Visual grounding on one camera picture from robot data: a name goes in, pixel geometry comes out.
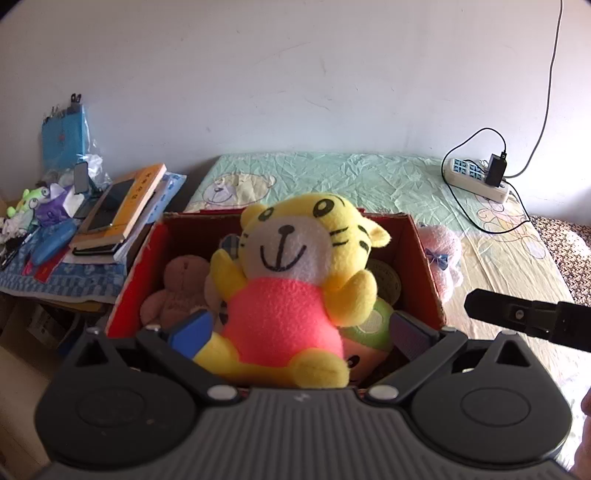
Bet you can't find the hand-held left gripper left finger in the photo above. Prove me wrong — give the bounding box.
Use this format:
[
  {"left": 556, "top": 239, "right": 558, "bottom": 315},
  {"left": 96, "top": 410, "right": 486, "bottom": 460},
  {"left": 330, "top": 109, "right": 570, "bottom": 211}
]
[{"left": 69, "top": 309, "right": 241, "bottom": 402}]

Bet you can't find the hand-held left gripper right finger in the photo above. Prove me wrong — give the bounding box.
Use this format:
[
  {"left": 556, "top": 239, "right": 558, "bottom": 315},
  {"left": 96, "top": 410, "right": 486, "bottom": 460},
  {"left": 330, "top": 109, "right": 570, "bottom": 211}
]
[{"left": 365, "top": 311, "right": 539, "bottom": 402}]

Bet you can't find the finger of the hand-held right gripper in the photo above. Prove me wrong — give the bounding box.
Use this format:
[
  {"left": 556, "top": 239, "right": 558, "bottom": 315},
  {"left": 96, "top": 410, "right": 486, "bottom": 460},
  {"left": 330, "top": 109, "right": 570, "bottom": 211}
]
[{"left": 464, "top": 288, "right": 560, "bottom": 343}]

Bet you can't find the red cardboard box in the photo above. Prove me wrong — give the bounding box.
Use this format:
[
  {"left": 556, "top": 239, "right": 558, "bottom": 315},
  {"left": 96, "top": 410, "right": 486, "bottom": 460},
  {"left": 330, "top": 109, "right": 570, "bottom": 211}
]
[{"left": 105, "top": 210, "right": 448, "bottom": 384}]

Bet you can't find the yellow tiger plush toy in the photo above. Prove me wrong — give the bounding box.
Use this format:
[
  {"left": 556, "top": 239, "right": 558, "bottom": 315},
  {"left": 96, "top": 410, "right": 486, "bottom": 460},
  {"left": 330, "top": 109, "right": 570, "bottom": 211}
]
[{"left": 193, "top": 193, "right": 392, "bottom": 388}]

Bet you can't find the white bunny plush toy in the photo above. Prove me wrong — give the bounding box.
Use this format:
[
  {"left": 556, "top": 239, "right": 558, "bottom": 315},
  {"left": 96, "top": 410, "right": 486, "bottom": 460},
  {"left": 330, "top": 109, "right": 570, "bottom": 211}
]
[{"left": 204, "top": 233, "right": 243, "bottom": 324}]

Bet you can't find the person's right forearm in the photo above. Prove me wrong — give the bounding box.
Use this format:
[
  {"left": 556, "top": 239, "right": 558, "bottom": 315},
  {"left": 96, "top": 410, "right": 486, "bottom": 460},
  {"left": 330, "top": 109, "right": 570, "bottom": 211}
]
[{"left": 573, "top": 387, "right": 591, "bottom": 472}]

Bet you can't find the green capped plush toy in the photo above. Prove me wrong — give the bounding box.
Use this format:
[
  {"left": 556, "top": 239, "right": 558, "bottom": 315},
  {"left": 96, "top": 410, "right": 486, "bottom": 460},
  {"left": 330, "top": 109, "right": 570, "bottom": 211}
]
[{"left": 339, "top": 298, "right": 398, "bottom": 386}]

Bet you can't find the pink plush toy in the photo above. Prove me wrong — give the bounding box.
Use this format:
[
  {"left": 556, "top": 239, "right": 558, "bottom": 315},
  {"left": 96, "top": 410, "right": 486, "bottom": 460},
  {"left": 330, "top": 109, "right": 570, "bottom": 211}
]
[{"left": 140, "top": 254, "right": 218, "bottom": 329}]

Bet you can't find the brown tape roll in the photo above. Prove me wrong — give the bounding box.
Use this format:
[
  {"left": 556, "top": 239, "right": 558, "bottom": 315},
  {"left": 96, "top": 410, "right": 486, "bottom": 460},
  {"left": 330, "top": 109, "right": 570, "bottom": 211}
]
[{"left": 367, "top": 258, "right": 402, "bottom": 305}]

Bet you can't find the pale pink plush blue bow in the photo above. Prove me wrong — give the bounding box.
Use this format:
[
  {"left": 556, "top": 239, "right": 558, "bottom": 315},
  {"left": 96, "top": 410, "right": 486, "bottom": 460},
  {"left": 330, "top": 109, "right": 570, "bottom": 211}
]
[{"left": 418, "top": 224, "right": 464, "bottom": 303}]

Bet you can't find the black notebook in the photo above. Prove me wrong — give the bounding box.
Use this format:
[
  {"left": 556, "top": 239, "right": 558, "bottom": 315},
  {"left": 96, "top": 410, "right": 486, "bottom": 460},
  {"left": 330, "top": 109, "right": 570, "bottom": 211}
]
[{"left": 70, "top": 240, "right": 123, "bottom": 256}]

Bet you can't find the black charger adapter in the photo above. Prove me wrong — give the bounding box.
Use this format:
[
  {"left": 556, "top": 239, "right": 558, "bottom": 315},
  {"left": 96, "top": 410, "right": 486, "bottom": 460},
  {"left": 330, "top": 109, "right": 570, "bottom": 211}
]
[{"left": 484, "top": 154, "right": 509, "bottom": 188}]

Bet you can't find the white power strip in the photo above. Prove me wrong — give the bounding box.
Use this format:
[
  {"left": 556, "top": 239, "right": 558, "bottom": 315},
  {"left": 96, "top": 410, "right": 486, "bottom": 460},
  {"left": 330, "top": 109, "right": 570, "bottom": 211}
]
[{"left": 442, "top": 157, "right": 510, "bottom": 204}]

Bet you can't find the yellow book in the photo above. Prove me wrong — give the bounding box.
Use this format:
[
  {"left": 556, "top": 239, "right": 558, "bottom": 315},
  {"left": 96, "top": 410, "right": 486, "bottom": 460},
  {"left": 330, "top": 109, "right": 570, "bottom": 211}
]
[{"left": 74, "top": 163, "right": 168, "bottom": 243}]

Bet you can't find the smartphone with dark screen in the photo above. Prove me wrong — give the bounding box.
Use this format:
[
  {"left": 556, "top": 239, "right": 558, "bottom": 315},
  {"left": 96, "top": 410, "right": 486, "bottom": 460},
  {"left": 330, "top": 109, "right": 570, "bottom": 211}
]
[{"left": 87, "top": 179, "right": 136, "bottom": 233}]

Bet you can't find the red card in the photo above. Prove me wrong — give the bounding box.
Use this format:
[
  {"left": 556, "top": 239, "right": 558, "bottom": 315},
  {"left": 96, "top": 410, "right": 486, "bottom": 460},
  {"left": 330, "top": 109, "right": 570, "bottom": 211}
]
[{"left": 34, "top": 251, "right": 70, "bottom": 282}]

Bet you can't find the blue pencil case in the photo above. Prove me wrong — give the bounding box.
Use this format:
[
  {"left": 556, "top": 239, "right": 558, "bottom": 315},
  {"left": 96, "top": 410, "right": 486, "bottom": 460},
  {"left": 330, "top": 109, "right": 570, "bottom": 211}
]
[{"left": 30, "top": 219, "right": 79, "bottom": 266}]

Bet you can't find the green bear-printed bed sheet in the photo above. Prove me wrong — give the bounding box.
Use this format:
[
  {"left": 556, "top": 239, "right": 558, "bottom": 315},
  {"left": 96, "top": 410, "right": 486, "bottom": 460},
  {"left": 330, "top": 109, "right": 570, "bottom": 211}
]
[{"left": 184, "top": 152, "right": 583, "bottom": 416}]

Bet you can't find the purple tissue pack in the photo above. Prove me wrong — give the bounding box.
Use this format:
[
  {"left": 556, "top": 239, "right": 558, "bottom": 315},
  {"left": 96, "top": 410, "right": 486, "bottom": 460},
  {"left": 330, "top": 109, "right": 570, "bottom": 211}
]
[{"left": 37, "top": 183, "right": 86, "bottom": 227}]

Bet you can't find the clear plastic bag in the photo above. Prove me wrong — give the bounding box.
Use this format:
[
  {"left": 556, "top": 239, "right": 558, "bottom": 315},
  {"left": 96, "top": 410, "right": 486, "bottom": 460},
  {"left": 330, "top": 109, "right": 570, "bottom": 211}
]
[{"left": 85, "top": 138, "right": 112, "bottom": 190}]

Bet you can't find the black pen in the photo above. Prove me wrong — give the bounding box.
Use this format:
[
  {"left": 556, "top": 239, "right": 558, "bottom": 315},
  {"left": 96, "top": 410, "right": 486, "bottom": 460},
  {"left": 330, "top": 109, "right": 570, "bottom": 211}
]
[{"left": 0, "top": 231, "right": 33, "bottom": 271}]

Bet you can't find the green frog plush toy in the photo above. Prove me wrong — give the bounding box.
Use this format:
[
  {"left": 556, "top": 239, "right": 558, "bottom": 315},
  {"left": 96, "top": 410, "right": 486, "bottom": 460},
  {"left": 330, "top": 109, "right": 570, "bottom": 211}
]
[{"left": 6, "top": 187, "right": 51, "bottom": 220}]

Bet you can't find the blue hanging bag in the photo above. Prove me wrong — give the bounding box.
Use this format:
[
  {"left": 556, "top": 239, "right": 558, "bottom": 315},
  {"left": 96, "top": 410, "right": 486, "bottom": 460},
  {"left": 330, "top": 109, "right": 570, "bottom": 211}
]
[{"left": 41, "top": 95, "right": 88, "bottom": 174}]

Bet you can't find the grey wall cable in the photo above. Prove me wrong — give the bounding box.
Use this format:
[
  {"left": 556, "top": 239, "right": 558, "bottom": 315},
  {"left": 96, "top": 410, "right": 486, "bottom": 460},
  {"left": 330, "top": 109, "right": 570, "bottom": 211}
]
[{"left": 505, "top": 0, "right": 564, "bottom": 178}]

